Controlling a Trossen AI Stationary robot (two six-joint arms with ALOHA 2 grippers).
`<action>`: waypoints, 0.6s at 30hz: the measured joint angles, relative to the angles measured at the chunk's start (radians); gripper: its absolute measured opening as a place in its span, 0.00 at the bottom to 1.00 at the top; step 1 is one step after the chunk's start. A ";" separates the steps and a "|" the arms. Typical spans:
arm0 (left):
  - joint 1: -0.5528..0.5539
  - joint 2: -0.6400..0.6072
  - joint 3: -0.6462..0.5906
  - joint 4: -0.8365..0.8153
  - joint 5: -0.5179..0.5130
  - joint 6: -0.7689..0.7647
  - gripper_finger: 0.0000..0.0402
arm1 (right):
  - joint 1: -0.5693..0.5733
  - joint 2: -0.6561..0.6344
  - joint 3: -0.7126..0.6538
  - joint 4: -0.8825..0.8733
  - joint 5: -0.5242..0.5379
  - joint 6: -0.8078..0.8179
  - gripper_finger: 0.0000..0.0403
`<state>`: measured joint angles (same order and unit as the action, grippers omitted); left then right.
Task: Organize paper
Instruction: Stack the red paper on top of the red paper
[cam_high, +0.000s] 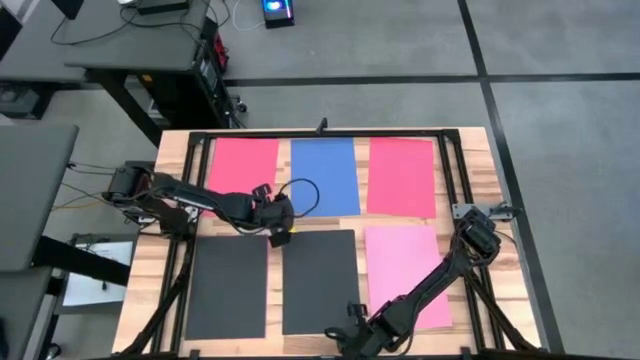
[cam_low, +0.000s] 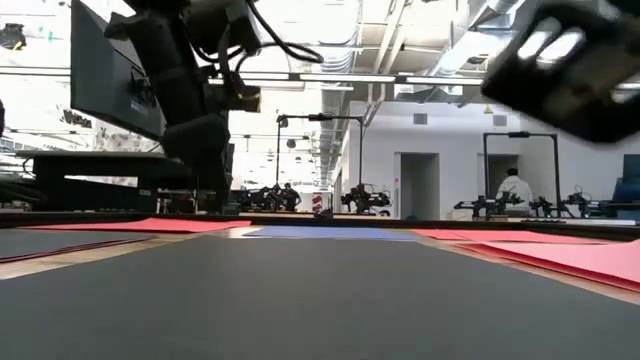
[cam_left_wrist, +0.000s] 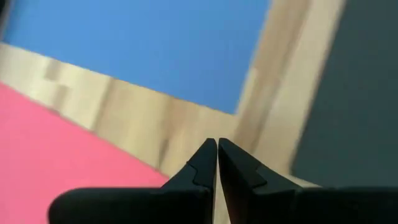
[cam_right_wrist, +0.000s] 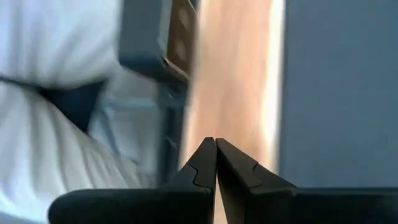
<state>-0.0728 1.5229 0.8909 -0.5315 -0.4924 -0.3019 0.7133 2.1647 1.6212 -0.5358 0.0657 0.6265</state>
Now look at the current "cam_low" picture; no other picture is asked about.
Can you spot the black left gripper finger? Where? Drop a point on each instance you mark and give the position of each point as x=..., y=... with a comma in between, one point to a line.
x=214, y=187

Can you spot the black paper sheet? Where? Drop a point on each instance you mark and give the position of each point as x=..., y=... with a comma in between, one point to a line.
x=50, y=244
x=300, y=300

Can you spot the red paper sheet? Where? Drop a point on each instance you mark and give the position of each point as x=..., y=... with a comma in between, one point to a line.
x=525, y=236
x=150, y=226

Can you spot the pink paper sheet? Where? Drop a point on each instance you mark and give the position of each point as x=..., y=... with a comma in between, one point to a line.
x=590, y=261

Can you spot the black background robot arm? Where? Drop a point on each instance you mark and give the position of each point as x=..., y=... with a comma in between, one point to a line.
x=480, y=204
x=575, y=200

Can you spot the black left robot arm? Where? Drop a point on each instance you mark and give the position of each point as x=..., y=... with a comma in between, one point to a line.
x=165, y=65

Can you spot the black background robot arms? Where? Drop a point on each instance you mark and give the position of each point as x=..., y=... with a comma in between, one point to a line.
x=262, y=197
x=365, y=199

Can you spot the person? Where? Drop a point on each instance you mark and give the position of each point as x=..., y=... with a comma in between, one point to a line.
x=291, y=197
x=515, y=192

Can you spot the standing desk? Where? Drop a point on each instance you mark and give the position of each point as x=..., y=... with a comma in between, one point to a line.
x=100, y=162

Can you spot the black computer monitor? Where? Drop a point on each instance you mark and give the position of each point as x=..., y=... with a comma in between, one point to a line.
x=100, y=75

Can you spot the blue paper sheet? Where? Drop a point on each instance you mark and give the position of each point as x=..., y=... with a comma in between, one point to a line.
x=335, y=233

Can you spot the long ceiling light panel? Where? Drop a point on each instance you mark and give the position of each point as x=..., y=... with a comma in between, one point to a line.
x=440, y=80
x=350, y=78

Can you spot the grey door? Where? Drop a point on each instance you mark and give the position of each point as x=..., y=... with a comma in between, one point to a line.
x=420, y=187

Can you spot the black hanging ceiling device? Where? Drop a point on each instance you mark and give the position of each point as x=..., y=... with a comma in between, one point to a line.
x=12, y=36

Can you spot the yellow hanging ceiling pendant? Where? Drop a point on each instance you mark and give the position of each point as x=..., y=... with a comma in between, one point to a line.
x=488, y=110

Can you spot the light background work table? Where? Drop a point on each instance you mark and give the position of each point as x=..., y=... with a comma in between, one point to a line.
x=620, y=220

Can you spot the blue chair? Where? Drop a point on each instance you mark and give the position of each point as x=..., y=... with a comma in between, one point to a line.
x=627, y=190

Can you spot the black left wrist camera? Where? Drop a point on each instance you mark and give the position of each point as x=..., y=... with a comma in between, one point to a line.
x=242, y=105

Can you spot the red white striped post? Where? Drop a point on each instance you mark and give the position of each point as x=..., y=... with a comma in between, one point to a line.
x=317, y=202

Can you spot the small black frame mount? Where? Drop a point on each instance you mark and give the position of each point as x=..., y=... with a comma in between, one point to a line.
x=325, y=213

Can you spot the black background gantry frame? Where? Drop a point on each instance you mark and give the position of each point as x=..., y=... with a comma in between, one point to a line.
x=520, y=134
x=320, y=117

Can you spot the silver ventilation duct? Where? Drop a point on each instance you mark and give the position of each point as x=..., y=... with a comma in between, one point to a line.
x=340, y=62

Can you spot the grey wall vent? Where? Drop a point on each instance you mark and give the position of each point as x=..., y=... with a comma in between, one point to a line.
x=420, y=119
x=500, y=120

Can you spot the black table frame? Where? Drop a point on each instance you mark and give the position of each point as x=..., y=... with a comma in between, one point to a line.
x=575, y=227

